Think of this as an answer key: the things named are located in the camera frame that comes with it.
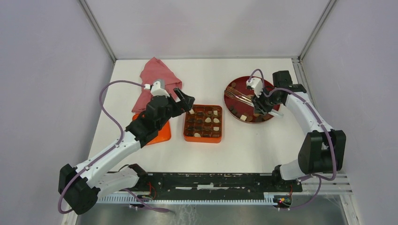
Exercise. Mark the silver white-handled tongs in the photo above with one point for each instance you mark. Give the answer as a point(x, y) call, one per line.
point(237, 95)

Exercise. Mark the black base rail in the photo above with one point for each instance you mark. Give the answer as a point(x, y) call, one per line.
point(213, 186)

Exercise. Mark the orange chocolate box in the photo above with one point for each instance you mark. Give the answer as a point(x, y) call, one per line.
point(195, 123)

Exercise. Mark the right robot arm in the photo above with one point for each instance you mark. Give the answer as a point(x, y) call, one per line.
point(322, 151)

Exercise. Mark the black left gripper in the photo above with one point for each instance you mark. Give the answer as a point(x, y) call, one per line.
point(184, 104)

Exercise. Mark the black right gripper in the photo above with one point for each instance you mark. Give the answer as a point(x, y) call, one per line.
point(259, 106)

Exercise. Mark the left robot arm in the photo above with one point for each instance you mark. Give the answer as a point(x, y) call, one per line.
point(81, 186)

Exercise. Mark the orange box lid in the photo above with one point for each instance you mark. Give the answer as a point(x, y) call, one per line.
point(160, 135)

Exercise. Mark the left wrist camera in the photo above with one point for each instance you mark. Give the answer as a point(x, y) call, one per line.
point(157, 88)

